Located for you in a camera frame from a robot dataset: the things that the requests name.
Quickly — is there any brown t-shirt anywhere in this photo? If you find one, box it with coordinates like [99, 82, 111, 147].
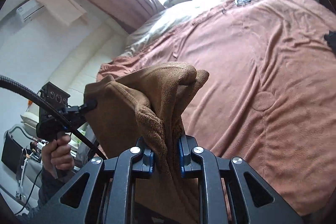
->
[84, 62, 209, 223]

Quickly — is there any dark sleeve left forearm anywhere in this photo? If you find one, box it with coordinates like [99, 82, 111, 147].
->
[17, 168, 65, 223]

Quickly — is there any person's left hand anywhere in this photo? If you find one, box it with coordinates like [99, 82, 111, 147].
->
[42, 134, 75, 178]

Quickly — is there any cream padded headboard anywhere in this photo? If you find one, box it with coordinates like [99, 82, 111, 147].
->
[49, 18, 128, 106]

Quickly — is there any pink terry bed blanket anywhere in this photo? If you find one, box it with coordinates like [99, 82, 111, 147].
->
[97, 0, 335, 215]

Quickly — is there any black braided cable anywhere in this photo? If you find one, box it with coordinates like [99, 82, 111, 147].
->
[0, 74, 107, 160]

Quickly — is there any white wall air conditioner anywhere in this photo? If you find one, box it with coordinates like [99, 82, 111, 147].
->
[16, 0, 45, 24]

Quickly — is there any beige cloth on wall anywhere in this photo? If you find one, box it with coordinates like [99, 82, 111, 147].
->
[36, 0, 87, 27]

